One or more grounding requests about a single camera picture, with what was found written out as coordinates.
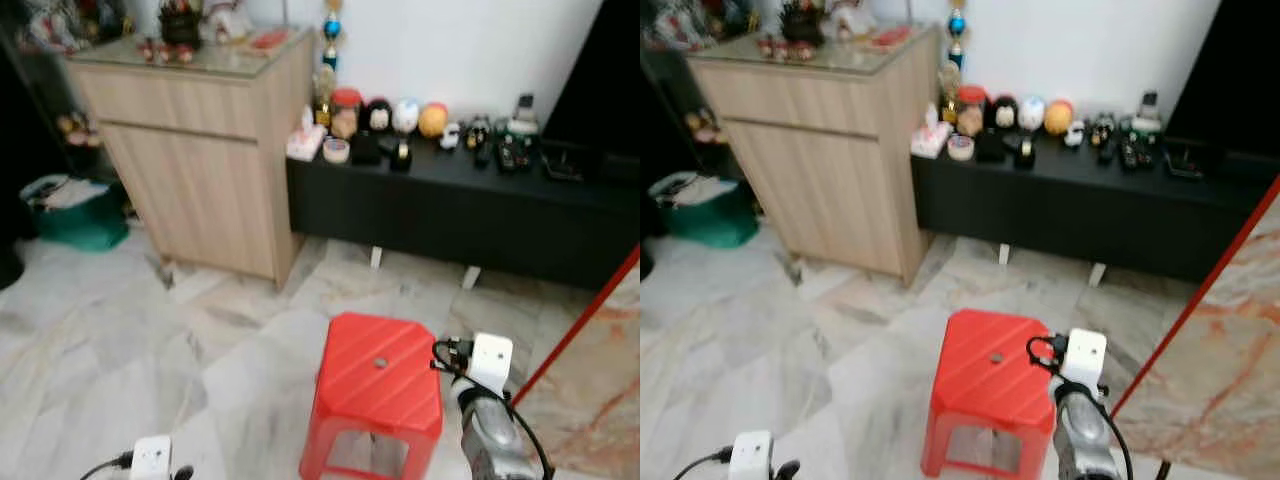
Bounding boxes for red plastic stool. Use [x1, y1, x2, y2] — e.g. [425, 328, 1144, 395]
[920, 308, 1062, 480]
[299, 312, 445, 480]

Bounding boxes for green bin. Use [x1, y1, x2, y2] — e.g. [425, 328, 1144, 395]
[648, 171, 762, 250]
[20, 174, 132, 253]

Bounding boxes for light wooden cabinet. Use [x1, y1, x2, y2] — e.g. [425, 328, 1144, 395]
[68, 28, 317, 288]
[688, 24, 942, 287]

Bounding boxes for white pink tissue pack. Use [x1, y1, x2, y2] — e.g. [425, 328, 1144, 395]
[909, 104, 952, 160]
[286, 108, 329, 162]

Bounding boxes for dark shelf unit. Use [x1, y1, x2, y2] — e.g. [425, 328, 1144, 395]
[0, 18, 103, 243]
[640, 45, 723, 239]

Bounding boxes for black box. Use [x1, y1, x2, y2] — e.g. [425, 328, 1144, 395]
[974, 127, 1009, 164]
[349, 131, 384, 167]

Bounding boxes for black low console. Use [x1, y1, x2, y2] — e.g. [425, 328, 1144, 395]
[286, 135, 641, 292]
[911, 132, 1280, 285]

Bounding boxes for black tray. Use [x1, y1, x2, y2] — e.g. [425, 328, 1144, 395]
[542, 139, 587, 182]
[1164, 139, 1209, 182]

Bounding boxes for red lid jar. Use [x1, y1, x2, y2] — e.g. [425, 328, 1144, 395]
[955, 84, 989, 139]
[329, 87, 364, 140]

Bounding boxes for small gold trophy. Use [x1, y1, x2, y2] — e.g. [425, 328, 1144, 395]
[937, 62, 963, 127]
[313, 68, 337, 128]

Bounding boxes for black-haired doll head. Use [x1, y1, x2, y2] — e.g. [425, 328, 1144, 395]
[987, 94, 1020, 134]
[361, 97, 394, 137]

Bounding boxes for small red figurines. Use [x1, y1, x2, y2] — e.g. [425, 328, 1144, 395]
[137, 37, 197, 67]
[757, 33, 816, 63]

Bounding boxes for orange round figurine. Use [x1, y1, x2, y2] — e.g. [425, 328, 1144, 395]
[417, 101, 452, 140]
[1042, 98, 1077, 138]

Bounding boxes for white and black device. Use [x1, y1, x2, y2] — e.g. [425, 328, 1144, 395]
[509, 92, 542, 137]
[1132, 89, 1165, 132]

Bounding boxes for black television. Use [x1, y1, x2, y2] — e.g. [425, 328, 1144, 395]
[544, 0, 641, 158]
[1164, 0, 1280, 158]

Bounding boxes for dark plant pot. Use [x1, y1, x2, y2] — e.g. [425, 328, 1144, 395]
[780, 0, 827, 47]
[159, 0, 205, 50]

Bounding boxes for white seated figurine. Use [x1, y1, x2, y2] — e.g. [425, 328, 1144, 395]
[204, 0, 252, 47]
[828, 0, 876, 43]

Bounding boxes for blue and gold trophy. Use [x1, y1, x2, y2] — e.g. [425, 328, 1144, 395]
[945, 0, 970, 67]
[320, 0, 347, 71]

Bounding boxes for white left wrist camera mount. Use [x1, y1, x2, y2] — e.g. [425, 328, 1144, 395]
[129, 434, 174, 480]
[727, 430, 774, 480]

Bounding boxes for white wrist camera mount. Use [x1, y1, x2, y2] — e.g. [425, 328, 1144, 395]
[129, 434, 174, 480]
[466, 332, 515, 397]
[727, 430, 774, 480]
[1061, 327, 1110, 392]

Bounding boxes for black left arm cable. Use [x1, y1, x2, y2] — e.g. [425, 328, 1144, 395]
[79, 451, 135, 480]
[671, 447, 733, 480]

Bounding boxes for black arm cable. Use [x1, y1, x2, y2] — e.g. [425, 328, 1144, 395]
[79, 451, 135, 480]
[1026, 333, 1137, 480]
[671, 447, 733, 480]
[431, 338, 556, 480]

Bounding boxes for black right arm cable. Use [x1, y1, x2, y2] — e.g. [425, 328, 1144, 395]
[431, 338, 556, 480]
[1026, 333, 1137, 480]

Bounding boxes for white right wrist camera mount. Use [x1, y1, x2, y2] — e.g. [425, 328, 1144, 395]
[466, 332, 515, 397]
[1061, 327, 1110, 392]

